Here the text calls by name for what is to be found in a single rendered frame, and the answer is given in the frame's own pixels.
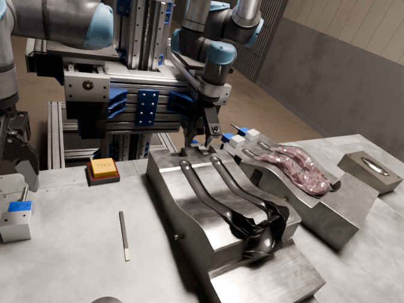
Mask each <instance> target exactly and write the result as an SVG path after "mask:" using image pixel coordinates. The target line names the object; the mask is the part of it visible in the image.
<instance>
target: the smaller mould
mask: <svg viewBox="0 0 404 303"><path fill-rule="evenodd" d="M337 166H338V167H339V168H340V169H341V170H343V171H344V172H346V173H349V174H351V175H352V176H354V177H356V178H357V179H359V180H360V181H362V182H364V183H365V184H367V185H369V186H370V187H372V188H373V189H375V190H377V191H378V192H379V195H378V196H380V195H383V194H386V193H388V192H391V191H393V190H394V189H395V188H396V187H397V186H398V185H399V184H400V183H401V182H402V181H403V180H404V179H403V178H401V177H400V176H399V175H397V174H396V173H394V172H393V171H391V170H390V169H389V168H387V167H386V166H385V165H383V164H381V163H380V162H379V161H377V160H376V159H374V158H373V157H371V156H370V155H368V154H367V153H366V152H364V151H357V152H353V153H346V154H344V156H343V157H342V159H341V160H340V162H339V163H338V164H337Z"/></svg>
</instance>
